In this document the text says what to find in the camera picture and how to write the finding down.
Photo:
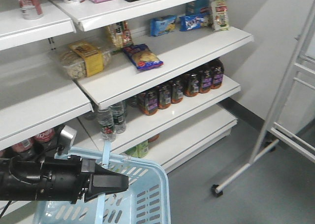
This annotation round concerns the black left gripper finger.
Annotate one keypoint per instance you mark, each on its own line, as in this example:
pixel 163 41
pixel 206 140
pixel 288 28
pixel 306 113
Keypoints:
pixel 104 181

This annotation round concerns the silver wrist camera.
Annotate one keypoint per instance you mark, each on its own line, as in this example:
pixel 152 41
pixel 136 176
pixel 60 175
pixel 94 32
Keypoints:
pixel 65 140

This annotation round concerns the clear water bottle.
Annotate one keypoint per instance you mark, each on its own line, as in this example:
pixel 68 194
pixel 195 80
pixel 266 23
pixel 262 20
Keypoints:
pixel 106 122
pixel 118 112

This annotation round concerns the white rolling rack frame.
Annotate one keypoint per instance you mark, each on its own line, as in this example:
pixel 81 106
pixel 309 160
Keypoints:
pixel 292 109

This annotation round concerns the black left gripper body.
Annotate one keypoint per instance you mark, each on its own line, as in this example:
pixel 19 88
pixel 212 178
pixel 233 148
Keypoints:
pixel 65 180

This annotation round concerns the plastic cola bottle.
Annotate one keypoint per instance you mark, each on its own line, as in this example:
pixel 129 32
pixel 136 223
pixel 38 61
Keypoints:
pixel 24 147
pixel 45 137

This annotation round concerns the white metal shelving unit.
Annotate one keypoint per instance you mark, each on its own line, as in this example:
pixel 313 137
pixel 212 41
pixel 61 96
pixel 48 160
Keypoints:
pixel 35 95

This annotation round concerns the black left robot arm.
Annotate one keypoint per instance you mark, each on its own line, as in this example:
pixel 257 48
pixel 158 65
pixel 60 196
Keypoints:
pixel 19 179

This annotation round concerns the red Coca-Cola aluminium bottle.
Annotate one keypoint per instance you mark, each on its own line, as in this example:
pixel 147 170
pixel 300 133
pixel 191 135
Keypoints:
pixel 30 9

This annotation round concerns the clear biscuit box yellow label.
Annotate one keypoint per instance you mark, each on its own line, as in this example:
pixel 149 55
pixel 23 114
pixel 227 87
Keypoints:
pixel 84 58

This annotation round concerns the blue chips bag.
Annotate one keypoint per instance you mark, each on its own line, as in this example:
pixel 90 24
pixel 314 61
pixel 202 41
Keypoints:
pixel 142 57

